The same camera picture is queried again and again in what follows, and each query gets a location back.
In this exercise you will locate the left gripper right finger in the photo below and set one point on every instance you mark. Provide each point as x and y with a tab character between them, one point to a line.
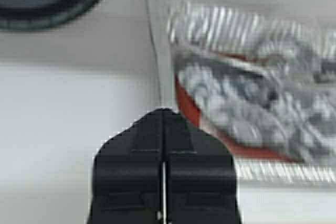
201	181

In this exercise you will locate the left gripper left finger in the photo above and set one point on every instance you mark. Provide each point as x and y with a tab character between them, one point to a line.
126	174

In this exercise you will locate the aluminium foil tray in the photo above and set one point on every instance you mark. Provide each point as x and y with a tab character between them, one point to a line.
252	165

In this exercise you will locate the grey patterned cloth in tray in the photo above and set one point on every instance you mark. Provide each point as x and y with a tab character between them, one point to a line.
265	83

